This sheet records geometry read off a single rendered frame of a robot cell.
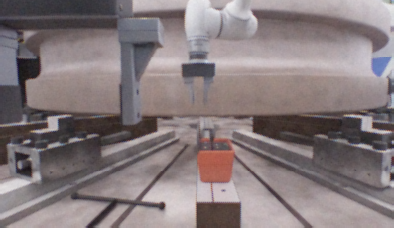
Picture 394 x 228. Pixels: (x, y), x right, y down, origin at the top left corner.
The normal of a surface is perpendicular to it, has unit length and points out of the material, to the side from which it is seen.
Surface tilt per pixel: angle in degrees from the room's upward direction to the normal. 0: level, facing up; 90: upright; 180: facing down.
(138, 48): 90
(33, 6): 90
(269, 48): 90
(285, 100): 90
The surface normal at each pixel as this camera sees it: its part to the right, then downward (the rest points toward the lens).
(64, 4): 0.00, 0.08
